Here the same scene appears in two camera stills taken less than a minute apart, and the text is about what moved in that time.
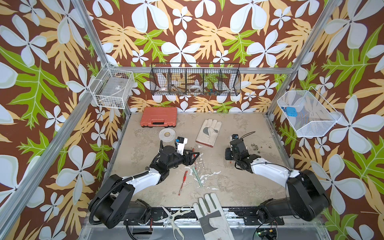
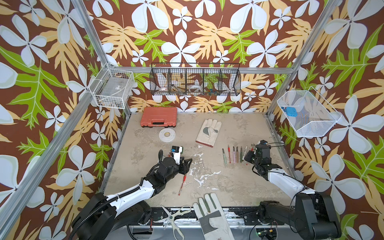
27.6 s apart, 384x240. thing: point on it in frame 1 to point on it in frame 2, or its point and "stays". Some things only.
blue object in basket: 291,111 stays
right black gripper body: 229,153 to 252,157
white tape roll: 167,135 stays
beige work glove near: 212,220 stays
